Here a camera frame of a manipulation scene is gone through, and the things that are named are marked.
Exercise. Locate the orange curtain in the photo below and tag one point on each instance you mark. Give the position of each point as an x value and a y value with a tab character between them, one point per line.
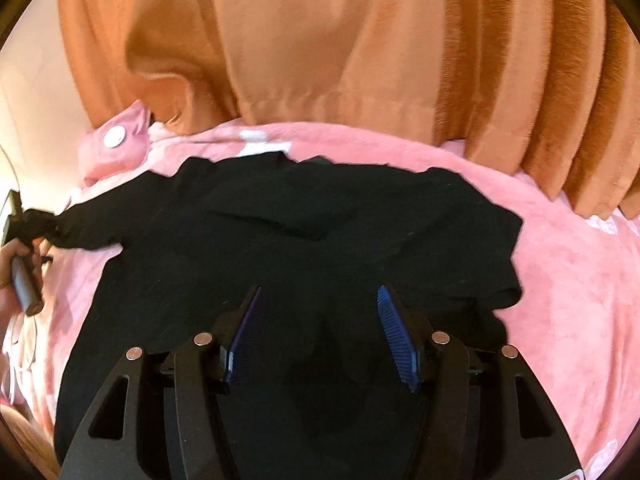
350	40

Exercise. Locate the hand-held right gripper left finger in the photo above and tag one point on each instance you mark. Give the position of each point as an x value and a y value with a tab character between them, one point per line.
246	336

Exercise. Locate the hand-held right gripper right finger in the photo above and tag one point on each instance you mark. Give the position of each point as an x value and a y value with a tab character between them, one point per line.
397	336

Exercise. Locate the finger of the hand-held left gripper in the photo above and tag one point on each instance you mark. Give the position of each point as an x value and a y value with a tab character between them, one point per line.
42	225

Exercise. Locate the person's left hand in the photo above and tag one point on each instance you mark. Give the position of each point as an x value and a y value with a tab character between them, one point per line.
11	262

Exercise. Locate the pink blanket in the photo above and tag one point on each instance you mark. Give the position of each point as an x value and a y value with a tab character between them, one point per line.
565	285

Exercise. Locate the black t-shirt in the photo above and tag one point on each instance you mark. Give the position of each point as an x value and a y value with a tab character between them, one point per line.
280	240

